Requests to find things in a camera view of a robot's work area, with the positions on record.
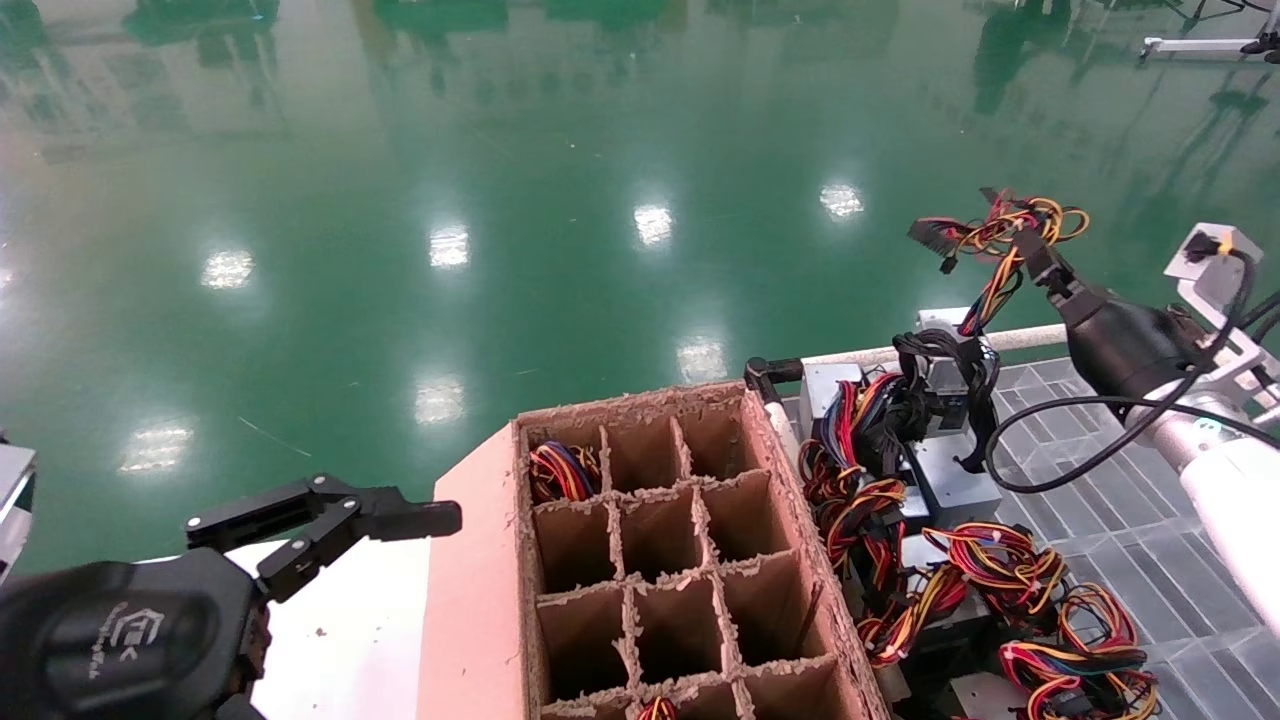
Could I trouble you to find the cardboard box with dividers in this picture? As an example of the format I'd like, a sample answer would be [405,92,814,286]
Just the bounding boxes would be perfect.
[417,381,893,720]

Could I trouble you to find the white metal frame base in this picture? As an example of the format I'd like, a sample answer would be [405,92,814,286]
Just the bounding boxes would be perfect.
[1140,35,1280,63]

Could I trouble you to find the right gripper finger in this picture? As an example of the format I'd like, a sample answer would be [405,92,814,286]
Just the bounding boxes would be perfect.
[1013,230,1071,308]
[1028,226,1093,301]

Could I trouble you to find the black rail corner connector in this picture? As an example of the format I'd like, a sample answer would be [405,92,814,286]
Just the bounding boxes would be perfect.
[743,356,804,404]

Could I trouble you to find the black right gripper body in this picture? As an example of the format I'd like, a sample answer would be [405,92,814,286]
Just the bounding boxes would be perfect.
[1058,286,1213,405]

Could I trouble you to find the grey power supply blue wires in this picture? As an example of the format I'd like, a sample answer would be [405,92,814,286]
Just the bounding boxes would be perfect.
[798,360,949,481]

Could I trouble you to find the grey power supply black cables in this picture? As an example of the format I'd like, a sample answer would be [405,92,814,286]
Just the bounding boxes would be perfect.
[893,328,1003,516]

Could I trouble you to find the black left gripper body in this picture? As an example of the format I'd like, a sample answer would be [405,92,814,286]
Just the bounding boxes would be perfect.
[0,548,271,720]

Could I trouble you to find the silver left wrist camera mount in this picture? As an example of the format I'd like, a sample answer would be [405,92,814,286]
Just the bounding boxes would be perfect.
[0,440,38,583]

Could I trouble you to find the short white cart rail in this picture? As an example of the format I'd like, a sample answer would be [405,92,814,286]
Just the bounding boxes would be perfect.
[763,398,801,466]

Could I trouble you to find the long white cart rail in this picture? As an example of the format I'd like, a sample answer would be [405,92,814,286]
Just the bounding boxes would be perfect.
[800,323,1069,368]

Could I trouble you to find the clear plastic divider tray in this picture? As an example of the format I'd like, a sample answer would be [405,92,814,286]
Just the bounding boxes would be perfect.
[925,355,1280,720]

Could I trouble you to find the power supply purple yellow wires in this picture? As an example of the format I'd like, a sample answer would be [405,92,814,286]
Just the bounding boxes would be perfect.
[528,442,603,504]

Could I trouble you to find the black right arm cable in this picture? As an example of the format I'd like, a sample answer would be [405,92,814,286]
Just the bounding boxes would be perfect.
[983,250,1280,496]

